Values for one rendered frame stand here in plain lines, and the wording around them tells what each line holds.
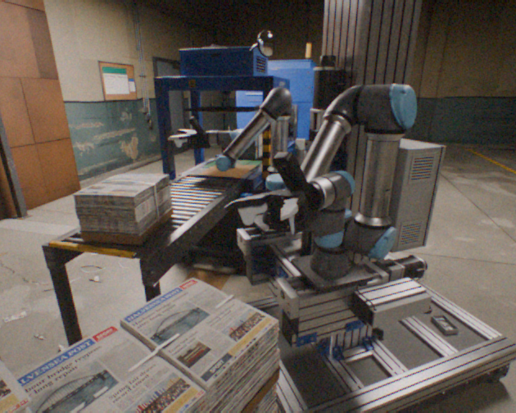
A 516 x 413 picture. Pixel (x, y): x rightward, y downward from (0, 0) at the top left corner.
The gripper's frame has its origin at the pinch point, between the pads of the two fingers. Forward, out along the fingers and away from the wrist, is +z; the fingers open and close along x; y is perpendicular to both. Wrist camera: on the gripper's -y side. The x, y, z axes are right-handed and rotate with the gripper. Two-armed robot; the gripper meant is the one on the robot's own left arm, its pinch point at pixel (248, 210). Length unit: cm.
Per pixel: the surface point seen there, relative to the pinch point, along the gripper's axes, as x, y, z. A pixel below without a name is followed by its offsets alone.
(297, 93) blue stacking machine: 235, -51, -337
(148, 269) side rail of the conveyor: 77, 37, -12
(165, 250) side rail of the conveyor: 81, 34, -23
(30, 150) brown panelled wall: 453, -12, -56
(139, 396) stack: 19.1, 38.5, 20.2
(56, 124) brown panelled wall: 472, -43, -98
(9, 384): 9.7, 15.5, 39.0
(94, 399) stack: 25, 38, 27
